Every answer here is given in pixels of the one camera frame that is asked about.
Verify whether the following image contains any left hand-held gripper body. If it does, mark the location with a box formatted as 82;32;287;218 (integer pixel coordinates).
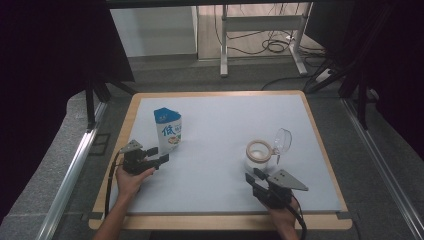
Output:
119;139;158;176

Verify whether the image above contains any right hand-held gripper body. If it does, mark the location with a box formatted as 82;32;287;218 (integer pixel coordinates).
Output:
254;169;309;210

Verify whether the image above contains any blue and white milk pouch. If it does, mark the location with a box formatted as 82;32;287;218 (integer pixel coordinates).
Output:
153;107;183;156

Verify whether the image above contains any person's left hand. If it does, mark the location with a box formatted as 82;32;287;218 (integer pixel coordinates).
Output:
114;166;156;201

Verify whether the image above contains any person's right hand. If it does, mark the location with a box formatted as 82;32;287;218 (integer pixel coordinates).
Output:
268;198;299;231

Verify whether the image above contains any black tripod stand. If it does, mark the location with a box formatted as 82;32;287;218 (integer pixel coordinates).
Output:
84;74;138;132

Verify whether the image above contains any white power strip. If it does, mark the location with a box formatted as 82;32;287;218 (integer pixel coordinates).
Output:
314;68;333;84

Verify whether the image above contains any white panel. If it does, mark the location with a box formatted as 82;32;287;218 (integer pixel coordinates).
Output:
109;5;198;58

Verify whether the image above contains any black metal stand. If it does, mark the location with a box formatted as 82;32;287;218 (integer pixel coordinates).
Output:
304;56;379;132

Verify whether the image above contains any black curtain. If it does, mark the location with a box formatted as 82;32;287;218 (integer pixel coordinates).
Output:
0;0;136;223
304;0;424;164

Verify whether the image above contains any aluminium rail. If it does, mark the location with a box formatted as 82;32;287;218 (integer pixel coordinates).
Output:
341;98;424;240
34;101;109;240

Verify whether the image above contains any long black floor cable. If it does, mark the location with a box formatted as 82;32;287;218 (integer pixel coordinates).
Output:
260;74;313;92

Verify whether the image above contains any coiled black floor cable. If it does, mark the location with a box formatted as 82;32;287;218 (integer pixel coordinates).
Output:
261;38;290;55

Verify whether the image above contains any white metal desk frame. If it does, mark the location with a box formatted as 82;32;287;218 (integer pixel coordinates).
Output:
219;3;314;78

